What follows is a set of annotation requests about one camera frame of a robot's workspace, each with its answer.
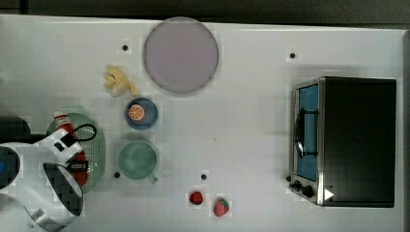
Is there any red plush ketchup bottle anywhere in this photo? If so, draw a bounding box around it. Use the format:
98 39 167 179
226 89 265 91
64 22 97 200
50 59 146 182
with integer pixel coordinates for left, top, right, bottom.
54 111 88 187

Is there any blue bowl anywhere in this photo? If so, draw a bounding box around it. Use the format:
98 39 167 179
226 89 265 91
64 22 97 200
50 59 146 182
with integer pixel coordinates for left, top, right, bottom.
125 98 159 131

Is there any round purple plate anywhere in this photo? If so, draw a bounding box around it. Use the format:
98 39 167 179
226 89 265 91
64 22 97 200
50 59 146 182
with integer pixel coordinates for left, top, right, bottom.
143 16 219 95

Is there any yellow plush banana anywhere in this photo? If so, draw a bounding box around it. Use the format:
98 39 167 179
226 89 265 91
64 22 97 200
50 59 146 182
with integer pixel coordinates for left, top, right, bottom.
103 66 139 98

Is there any orange slice toy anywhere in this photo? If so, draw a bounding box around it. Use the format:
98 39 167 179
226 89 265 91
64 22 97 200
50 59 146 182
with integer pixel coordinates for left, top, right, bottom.
128 104 145 121

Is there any green cup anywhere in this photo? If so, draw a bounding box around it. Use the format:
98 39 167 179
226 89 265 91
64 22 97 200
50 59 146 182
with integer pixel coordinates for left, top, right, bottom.
117 140 159 184

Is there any black toaster oven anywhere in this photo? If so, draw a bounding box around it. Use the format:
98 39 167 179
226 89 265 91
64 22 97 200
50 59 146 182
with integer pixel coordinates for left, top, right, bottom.
286 76 396 208

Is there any green oval strainer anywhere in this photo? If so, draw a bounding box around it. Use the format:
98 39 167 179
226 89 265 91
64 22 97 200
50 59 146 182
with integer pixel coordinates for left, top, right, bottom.
47 112 105 193

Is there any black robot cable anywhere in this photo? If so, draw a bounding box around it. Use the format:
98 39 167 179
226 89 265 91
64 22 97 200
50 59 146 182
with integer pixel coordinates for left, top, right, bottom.
72 123 98 143

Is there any plush strawberry with green top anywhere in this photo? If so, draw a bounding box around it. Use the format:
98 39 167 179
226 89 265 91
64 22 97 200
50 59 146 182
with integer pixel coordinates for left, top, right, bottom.
213 197 230 218

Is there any small red plush fruit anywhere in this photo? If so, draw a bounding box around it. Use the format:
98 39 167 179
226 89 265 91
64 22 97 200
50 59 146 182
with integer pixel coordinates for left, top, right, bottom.
189 191 203 206

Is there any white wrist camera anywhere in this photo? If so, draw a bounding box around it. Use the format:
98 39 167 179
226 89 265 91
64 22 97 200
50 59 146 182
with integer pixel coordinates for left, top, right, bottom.
34 129 82 163

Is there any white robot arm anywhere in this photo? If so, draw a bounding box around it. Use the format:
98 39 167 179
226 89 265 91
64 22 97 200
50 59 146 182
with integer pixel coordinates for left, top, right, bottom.
1 141 83 232

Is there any black cylinder base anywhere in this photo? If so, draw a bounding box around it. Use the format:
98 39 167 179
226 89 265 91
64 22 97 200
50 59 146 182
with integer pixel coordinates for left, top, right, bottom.
0 116 31 143

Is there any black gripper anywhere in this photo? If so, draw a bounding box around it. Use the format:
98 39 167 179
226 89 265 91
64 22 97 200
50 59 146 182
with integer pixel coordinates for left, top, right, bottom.
64 160 88 173

